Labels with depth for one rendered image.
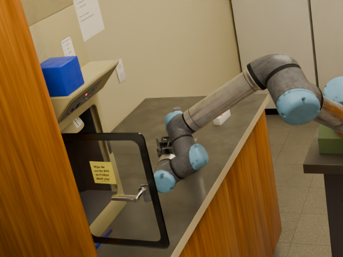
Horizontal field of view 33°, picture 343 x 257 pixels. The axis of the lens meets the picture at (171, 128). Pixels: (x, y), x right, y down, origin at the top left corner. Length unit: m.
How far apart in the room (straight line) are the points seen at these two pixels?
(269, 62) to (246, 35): 3.04
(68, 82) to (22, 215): 0.48
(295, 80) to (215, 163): 0.75
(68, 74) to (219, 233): 1.00
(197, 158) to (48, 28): 0.61
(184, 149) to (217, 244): 0.62
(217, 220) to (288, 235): 1.21
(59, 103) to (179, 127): 0.41
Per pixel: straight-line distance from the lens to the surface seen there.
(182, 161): 1.82
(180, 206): 2.10
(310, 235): 3.47
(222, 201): 2.38
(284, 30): 4.69
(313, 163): 2.24
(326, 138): 2.27
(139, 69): 3.22
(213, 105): 1.82
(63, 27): 1.88
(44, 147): 1.70
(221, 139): 2.53
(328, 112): 1.83
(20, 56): 1.61
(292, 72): 1.71
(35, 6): 1.78
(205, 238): 2.22
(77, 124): 1.94
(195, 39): 4.01
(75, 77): 1.72
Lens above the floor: 2.02
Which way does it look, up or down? 23 degrees down
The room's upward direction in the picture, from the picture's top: 12 degrees counter-clockwise
